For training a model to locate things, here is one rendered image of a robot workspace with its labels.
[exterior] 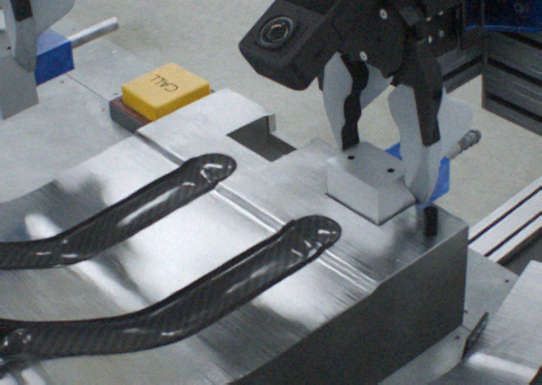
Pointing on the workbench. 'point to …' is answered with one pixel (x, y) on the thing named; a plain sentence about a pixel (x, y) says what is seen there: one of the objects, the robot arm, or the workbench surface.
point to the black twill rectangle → (475, 334)
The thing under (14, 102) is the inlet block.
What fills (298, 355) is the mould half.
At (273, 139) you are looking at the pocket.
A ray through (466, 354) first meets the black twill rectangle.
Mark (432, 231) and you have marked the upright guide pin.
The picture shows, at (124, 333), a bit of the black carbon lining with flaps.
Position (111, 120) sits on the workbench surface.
